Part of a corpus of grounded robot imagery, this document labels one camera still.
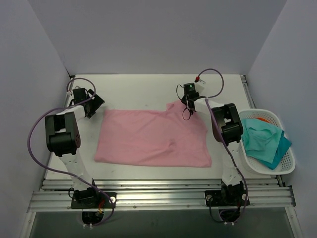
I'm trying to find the pink t shirt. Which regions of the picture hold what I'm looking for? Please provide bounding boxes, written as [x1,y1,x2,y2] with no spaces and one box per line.
[94,101,211,168]

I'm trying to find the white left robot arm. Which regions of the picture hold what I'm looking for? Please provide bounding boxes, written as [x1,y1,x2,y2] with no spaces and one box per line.
[45,88,105,208]

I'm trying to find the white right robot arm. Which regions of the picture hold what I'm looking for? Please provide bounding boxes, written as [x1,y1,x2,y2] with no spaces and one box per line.
[179,83,243,205]

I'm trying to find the orange garment in basket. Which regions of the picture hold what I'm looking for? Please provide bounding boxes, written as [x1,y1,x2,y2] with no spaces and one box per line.
[256,117,270,123]

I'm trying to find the teal t shirt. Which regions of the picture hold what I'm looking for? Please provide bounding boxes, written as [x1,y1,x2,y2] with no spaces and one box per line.
[241,119,292,170]

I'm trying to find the white plastic laundry basket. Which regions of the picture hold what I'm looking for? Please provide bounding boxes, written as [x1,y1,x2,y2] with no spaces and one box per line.
[238,109,295,175]

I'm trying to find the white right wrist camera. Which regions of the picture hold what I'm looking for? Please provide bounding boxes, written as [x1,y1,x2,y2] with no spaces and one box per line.
[194,76,206,93]

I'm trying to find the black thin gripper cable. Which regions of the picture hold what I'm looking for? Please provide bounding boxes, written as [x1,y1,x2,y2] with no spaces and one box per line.
[175,84,195,121]

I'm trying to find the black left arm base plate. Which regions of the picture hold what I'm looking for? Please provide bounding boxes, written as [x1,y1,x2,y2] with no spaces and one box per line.
[70,189,112,209]

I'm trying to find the aluminium front rail frame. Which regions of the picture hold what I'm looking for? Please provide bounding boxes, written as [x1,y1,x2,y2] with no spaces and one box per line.
[28,178,296,212]

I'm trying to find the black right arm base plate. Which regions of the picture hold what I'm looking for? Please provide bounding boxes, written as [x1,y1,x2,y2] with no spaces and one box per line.
[204,190,246,207]

